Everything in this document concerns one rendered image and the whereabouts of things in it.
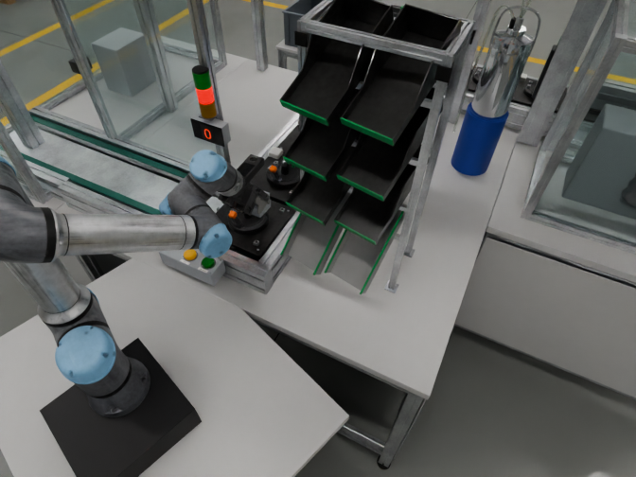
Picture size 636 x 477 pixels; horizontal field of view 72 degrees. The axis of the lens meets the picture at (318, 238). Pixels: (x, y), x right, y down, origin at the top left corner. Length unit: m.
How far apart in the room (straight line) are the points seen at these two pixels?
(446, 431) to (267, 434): 1.16
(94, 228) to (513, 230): 1.42
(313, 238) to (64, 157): 1.17
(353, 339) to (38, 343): 0.95
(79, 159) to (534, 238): 1.82
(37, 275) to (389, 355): 0.93
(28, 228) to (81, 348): 0.38
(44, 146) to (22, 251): 1.39
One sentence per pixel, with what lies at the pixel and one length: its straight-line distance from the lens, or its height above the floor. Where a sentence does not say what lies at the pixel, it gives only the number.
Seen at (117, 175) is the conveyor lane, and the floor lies 0.92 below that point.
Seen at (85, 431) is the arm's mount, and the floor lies 0.94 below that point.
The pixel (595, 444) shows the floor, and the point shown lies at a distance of 2.50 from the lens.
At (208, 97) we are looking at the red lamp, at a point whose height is 1.34.
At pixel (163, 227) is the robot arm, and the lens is 0.92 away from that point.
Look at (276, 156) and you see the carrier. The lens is 1.75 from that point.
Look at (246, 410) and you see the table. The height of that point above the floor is 0.86.
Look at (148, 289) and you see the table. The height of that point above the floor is 0.86.
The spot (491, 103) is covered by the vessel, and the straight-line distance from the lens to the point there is 1.79.
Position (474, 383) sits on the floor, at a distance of 2.38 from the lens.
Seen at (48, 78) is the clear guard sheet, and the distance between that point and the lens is 2.54.
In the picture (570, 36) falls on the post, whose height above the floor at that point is 1.34.
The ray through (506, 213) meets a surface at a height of 0.86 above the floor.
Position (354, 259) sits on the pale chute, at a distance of 1.31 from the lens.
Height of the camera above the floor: 2.06
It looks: 49 degrees down
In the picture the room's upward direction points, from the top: 1 degrees clockwise
